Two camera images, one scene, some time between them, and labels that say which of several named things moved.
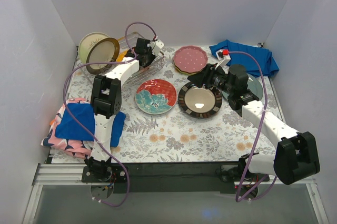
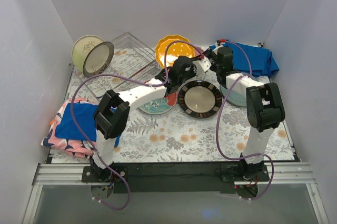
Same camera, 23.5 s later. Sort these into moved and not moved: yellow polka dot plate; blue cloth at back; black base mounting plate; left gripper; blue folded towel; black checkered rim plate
Moved: yellow polka dot plate; left gripper
Not moved: black base mounting plate; blue folded towel; blue cloth at back; black checkered rim plate
